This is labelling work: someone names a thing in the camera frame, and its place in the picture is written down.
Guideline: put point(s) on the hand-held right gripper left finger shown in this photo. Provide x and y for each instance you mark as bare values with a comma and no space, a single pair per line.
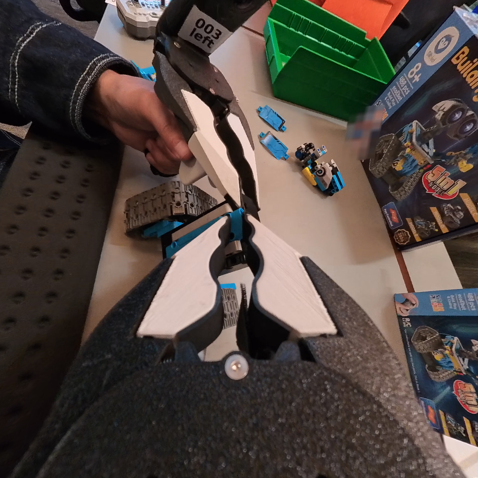
179,298

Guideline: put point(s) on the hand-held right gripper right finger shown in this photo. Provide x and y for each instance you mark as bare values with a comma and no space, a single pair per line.
291,295

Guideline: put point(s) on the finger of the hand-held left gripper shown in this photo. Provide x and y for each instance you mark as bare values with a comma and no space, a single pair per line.
246,149
213,149

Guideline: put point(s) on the blue grey tracked toy robot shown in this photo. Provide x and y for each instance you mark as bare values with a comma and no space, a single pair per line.
168,203

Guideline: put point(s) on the person's left forearm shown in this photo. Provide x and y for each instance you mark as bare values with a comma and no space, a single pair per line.
48,67

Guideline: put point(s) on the grey desk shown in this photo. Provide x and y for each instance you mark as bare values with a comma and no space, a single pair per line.
336,242

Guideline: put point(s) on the person's left hand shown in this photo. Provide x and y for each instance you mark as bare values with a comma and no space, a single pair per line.
134,108

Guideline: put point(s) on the blue flat plastic piece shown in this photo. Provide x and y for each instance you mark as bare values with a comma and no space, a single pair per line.
274,145
272,118

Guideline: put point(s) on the white grey toy module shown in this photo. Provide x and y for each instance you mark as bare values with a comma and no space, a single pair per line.
138,20

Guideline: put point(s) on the blue white toy assembly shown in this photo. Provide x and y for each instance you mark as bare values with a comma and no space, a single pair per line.
323,171

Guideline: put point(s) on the green plastic bin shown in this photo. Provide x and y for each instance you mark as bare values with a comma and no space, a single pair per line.
325,74

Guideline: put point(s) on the black dimpled mat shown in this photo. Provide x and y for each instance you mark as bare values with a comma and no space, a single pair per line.
48,280

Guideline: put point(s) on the blue printed booklet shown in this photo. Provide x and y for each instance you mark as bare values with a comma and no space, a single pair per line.
440,354

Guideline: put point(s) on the orange plastic case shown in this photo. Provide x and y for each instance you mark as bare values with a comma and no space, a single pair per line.
362,15

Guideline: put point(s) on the dark printed toy kit box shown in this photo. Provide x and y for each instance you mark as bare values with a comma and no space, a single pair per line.
429,149

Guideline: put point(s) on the black divider panel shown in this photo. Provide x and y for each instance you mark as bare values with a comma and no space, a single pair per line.
414,37

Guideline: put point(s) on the person's denim jacket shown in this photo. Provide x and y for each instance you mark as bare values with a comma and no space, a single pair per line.
7,153

